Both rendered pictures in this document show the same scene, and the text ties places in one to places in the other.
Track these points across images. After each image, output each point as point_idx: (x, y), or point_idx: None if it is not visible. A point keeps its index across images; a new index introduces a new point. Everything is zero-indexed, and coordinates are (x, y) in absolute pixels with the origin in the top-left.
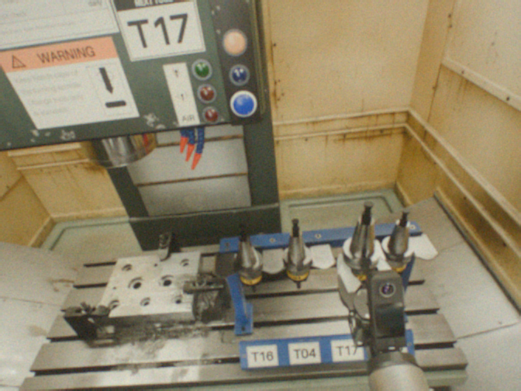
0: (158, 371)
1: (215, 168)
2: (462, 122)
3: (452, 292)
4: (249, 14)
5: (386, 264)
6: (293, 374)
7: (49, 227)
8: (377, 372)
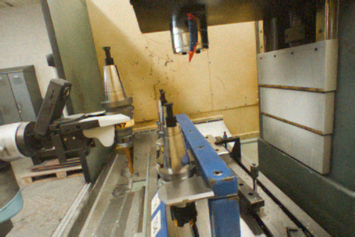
0: (154, 173)
1: (301, 118)
2: None
3: None
4: None
5: (105, 117)
6: (146, 229)
7: (254, 135)
8: None
